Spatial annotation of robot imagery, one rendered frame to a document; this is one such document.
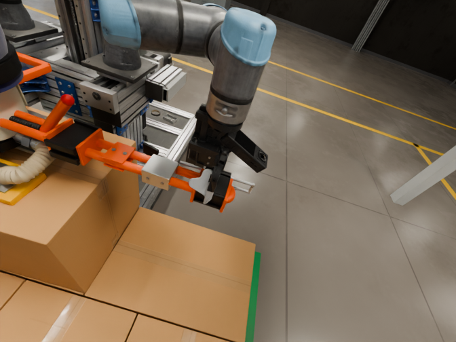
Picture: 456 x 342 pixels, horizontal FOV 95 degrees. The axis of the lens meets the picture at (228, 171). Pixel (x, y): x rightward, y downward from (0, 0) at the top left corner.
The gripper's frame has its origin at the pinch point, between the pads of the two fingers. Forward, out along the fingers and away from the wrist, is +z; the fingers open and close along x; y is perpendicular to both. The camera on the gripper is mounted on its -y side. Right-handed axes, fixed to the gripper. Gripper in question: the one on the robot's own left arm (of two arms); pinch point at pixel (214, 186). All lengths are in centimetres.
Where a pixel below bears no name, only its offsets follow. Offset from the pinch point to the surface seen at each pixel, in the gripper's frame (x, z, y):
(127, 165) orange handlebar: 3.2, -0.7, 20.5
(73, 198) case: 8.3, 13.0, 33.5
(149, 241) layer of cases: -4, 53, 19
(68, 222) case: 14.2, 14.0, 30.6
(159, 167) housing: 1.1, -1.5, 13.7
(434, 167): -165, 53, -204
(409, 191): -160, 86, -205
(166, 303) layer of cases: 16, 53, 3
